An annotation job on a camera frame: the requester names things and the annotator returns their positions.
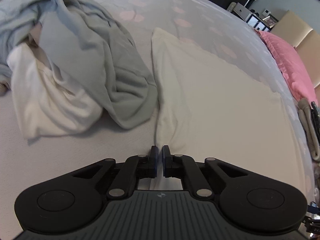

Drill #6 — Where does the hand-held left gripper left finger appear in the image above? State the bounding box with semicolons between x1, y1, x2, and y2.
67;145;159;198

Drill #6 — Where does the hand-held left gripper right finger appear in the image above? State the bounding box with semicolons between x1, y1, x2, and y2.
162;145;251;198

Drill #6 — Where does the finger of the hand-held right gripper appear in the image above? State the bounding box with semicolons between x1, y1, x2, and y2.
307;200;320;215
302;216;320;239

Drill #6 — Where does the cream white shirt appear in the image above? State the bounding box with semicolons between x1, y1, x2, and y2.
136;27;309;201

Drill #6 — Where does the dark floral garment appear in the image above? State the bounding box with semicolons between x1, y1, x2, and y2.
310;100;320;141

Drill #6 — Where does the beige garment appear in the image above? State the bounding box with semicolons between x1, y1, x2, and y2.
297;98;320;161

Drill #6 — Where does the grey garment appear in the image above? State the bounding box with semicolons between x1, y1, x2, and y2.
39;0;158;130

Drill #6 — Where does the white garment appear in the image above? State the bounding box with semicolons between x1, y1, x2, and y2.
6;42;104;140

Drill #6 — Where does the pink pillow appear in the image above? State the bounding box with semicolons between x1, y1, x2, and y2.
255;30;319;106

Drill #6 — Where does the bed with polka dot sheet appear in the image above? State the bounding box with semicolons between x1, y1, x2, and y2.
0;0;316;240

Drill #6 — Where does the white nightstand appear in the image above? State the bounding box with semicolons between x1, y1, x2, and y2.
227;2;272;33

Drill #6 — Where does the beige headboard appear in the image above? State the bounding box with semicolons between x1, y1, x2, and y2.
271;10;320;91

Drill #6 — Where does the light blue garment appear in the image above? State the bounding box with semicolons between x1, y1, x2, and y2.
0;0;83;86

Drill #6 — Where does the picture frame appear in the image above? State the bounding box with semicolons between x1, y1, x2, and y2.
262;16;278;28

